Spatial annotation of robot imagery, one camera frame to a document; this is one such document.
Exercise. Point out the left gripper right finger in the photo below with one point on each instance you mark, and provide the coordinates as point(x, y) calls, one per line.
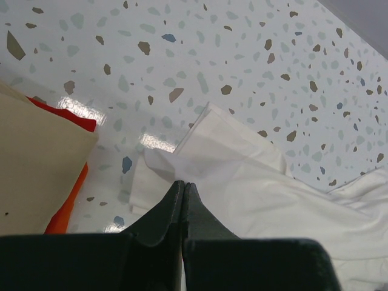
point(216, 259)

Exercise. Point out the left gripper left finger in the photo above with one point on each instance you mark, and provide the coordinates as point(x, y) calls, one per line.
point(144, 256)

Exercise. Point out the white t shirt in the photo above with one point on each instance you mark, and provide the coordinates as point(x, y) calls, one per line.
point(244, 180)

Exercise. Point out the folded orange t shirt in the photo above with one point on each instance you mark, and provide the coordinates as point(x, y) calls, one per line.
point(60, 221)

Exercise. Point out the folded beige t shirt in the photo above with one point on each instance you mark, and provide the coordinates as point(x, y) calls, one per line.
point(42, 156)

